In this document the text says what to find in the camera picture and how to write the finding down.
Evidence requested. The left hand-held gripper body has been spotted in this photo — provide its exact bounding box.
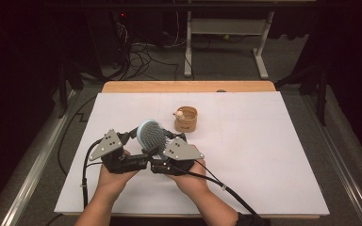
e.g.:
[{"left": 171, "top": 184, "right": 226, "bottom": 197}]
[{"left": 89, "top": 128, "right": 150, "bottom": 175}]

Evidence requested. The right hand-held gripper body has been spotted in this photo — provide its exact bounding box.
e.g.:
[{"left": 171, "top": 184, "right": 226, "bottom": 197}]
[{"left": 150, "top": 137, "right": 206, "bottom": 175}]

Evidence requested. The light blue hairbrush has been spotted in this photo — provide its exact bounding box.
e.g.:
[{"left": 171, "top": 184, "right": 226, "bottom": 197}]
[{"left": 136, "top": 118, "right": 171, "bottom": 162}]

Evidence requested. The person's right hand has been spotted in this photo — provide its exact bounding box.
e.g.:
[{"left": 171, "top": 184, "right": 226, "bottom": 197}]
[{"left": 165, "top": 158, "right": 210, "bottom": 198}]

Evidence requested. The person's left hand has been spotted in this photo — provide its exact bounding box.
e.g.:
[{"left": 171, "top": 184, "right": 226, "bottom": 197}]
[{"left": 96, "top": 165, "right": 140, "bottom": 198}]

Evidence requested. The tan pot with animal figure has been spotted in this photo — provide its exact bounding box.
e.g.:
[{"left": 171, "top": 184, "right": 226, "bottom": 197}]
[{"left": 173, "top": 105, "right": 199, "bottom": 134}]

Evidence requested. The white table cover sheet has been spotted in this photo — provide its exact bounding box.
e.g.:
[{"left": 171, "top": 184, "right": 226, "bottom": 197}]
[{"left": 54, "top": 91, "right": 330, "bottom": 217}]

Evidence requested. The black metal stand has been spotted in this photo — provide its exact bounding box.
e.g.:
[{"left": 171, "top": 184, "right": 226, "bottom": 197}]
[
  {"left": 57, "top": 60, "right": 85, "bottom": 120},
  {"left": 275, "top": 60, "right": 329, "bottom": 127}
]

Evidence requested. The dark computer tower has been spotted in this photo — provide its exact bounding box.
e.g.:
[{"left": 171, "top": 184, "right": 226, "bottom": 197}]
[{"left": 86, "top": 8, "right": 130, "bottom": 71}]

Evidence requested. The white metal stand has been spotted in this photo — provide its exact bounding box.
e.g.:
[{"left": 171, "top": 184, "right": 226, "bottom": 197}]
[{"left": 183, "top": 10, "right": 276, "bottom": 80}]

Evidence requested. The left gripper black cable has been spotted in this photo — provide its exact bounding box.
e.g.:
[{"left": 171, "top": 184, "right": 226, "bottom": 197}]
[{"left": 80, "top": 139, "right": 105, "bottom": 211}]

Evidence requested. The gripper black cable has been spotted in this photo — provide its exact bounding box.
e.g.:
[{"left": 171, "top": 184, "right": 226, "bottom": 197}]
[
  {"left": 80, "top": 139, "right": 105, "bottom": 211},
  {"left": 169, "top": 159, "right": 267, "bottom": 222}
]

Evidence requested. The black floor cable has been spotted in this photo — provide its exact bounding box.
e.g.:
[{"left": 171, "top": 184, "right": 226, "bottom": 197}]
[{"left": 57, "top": 93, "right": 99, "bottom": 177}]

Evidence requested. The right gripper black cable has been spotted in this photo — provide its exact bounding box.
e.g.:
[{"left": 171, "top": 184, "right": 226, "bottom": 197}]
[{"left": 169, "top": 159, "right": 267, "bottom": 222}]

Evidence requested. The aluminium floor rail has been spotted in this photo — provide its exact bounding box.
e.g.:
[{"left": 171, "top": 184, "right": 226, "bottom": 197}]
[
  {"left": 0, "top": 89, "right": 78, "bottom": 226},
  {"left": 301, "top": 93, "right": 362, "bottom": 226}
]

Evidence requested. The bundle of floor cables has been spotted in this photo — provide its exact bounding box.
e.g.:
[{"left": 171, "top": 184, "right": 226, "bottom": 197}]
[{"left": 112, "top": 12, "right": 191, "bottom": 82}]

